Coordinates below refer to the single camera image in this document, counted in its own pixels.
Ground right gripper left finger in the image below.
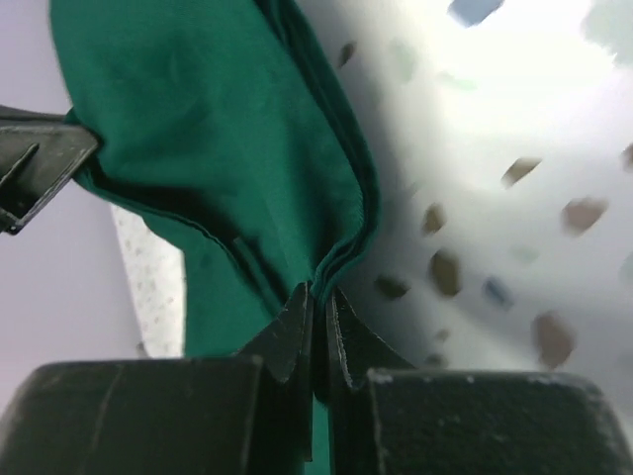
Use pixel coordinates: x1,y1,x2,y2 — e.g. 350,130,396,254
1,284,314,475

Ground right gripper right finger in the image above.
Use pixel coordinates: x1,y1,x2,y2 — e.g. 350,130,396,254
324,292,632,475

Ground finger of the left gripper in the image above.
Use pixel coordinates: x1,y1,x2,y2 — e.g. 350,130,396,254
1,105,100,236

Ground green surgical cloth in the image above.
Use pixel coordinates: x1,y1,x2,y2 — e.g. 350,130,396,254
48,0,382,475

